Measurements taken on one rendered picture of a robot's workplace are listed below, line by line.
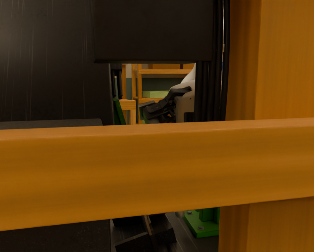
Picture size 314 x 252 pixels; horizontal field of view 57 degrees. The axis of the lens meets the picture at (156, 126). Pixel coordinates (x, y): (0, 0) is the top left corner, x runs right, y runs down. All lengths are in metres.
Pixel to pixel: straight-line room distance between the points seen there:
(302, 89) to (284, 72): 0.04
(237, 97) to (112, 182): 0.22
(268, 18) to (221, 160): 0.18
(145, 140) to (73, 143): 0.07
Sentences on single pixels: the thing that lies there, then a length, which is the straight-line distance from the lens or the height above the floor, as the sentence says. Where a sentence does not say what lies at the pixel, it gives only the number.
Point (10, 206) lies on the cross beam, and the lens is 0.31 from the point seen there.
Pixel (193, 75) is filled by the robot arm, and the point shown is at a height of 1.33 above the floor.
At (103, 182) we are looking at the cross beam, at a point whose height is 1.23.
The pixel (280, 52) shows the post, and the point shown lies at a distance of 0.40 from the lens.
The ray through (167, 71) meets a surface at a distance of 6.05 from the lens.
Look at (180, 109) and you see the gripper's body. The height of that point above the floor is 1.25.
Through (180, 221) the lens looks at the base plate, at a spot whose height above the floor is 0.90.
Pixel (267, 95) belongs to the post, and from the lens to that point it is 0.40.
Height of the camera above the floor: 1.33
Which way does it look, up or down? 10 degrees down
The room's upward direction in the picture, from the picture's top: straight up
